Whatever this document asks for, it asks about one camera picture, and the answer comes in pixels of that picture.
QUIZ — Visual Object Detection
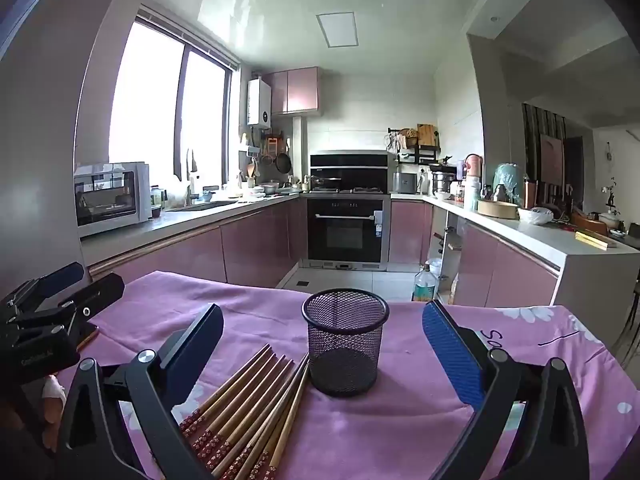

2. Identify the pink floral tablecloth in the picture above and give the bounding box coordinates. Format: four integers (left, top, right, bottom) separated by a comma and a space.
50, 270, 640, 480

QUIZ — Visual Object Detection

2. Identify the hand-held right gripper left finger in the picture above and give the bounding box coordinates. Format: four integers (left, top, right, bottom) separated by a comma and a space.
55, 303, 224, 480

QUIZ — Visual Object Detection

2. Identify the white plastic bag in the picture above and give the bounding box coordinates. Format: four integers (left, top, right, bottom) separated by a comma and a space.
517, 207, 554, 225

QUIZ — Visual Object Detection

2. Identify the white water heater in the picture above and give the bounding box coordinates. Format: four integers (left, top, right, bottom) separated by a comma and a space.
247, 79, 272, 127

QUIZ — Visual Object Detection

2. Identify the kitchen window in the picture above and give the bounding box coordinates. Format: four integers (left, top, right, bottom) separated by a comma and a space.
107, 7, 236, 186

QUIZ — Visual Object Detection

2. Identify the gas hob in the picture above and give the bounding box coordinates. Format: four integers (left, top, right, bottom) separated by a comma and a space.
311, 187, 386, 196

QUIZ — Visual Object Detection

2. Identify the cooking oil bottle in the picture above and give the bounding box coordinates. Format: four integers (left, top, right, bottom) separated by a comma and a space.
412, 263, 437, 303

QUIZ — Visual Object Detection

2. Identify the pink base cabinet run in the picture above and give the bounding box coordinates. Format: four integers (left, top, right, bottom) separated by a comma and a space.
82, 195, 308, 286
390, 199, 571, 308

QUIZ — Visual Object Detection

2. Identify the flat yellow box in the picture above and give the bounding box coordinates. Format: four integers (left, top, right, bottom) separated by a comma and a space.
575, 230, 619, 250

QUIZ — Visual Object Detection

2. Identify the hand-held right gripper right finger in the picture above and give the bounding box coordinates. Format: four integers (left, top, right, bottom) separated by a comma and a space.
421, 300, 591, 480

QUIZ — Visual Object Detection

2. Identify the round bamboo steamer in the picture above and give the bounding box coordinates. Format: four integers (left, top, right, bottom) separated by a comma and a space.
476, 199, 519, 219

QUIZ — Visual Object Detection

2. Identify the black mesh pen holder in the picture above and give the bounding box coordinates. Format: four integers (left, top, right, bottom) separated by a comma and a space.
302, 288, 390, 397

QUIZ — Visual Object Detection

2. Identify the person's left hand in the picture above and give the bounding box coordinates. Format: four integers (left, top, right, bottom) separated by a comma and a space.
40, 375, 68, 453

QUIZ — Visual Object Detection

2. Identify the ceiling light panel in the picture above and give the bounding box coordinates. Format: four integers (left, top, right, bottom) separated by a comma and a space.
316, 11, 362, 48

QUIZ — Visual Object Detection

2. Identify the black range hood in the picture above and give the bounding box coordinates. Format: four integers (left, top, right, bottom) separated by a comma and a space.
309, 150, 391, 192

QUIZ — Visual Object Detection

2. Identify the teal plastic-covered appliance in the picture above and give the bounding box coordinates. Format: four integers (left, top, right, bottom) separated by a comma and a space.
494, 162, 525, 202

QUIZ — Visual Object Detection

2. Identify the white plastic bottle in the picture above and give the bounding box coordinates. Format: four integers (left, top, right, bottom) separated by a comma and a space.
462, 176, 481, 211

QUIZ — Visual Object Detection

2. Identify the black wall rack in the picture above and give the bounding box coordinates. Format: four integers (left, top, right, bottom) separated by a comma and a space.
389, 127, 442, 165

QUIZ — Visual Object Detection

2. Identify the striped dark curtain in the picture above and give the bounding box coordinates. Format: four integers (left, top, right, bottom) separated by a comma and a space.
522, 104, 566, 196

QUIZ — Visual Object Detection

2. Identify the black built-in oven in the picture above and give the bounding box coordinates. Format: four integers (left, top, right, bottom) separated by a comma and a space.
306, 196, 392, 267

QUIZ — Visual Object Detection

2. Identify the bunch of wooden chopsticks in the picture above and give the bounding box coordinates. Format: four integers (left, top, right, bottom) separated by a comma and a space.
177, 343, 312, 480

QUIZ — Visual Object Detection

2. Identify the pink wall cabinet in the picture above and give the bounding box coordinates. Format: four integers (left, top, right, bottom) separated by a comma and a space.
263, 66, 321, 116

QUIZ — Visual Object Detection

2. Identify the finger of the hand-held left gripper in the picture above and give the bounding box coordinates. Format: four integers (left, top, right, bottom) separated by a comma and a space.
0, 261, 85, 311
17, 274, 126, 333

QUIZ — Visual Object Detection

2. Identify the white microwave oven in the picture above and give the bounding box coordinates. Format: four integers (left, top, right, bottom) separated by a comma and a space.
74, 161, 152, 239

